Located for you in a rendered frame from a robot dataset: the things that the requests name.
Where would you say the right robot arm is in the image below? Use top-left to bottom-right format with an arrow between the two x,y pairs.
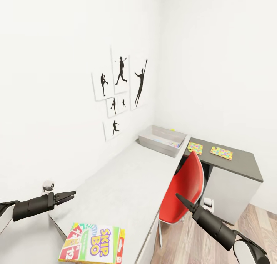
176,193 -> 270,264

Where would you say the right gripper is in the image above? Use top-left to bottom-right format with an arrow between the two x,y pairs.
176,193 -> 222,239

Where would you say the jigsaw puzzle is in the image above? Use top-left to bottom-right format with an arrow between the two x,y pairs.
211,147 -> 233,160
188,142 -> 203,155

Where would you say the board game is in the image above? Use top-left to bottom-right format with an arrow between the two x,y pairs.
57,223 -> 125,264
166,141 -> 179,148

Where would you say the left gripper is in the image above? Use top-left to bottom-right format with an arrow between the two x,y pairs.
28,191 -> 76,217

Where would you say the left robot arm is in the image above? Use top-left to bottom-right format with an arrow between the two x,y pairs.
0,180 -> 76,234

